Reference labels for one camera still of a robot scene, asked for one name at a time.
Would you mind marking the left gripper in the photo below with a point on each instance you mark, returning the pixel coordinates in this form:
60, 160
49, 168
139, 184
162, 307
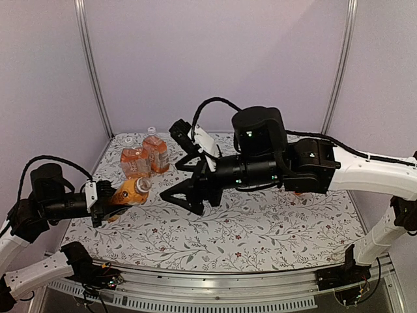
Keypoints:
97, 209

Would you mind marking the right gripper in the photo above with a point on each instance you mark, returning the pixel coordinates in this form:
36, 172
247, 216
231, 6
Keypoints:
201, 177

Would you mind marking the small orange black bottle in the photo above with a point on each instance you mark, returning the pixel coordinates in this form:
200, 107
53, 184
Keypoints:
134, 191

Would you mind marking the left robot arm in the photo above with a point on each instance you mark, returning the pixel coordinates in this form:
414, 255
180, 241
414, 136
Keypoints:
53, 199

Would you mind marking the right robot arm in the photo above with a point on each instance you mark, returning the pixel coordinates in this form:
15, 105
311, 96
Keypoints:
314, 163

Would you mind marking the floral patterned table mat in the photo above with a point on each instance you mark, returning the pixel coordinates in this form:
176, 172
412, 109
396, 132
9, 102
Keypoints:
268, 230

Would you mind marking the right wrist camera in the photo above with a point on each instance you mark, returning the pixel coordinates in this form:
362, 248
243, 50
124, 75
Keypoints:
196, 143

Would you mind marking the front aluminium rail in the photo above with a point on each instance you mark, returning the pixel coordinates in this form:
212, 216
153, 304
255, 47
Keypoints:
161, 290

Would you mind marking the right aluminium frame post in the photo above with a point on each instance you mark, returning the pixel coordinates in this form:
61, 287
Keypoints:
352, 6

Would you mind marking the aluminium frame post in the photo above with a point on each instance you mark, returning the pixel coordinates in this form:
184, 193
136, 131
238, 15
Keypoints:
352, 6
81, 16

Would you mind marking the left aluminium frame post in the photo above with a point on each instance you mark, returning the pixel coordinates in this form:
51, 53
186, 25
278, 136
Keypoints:
81, 16

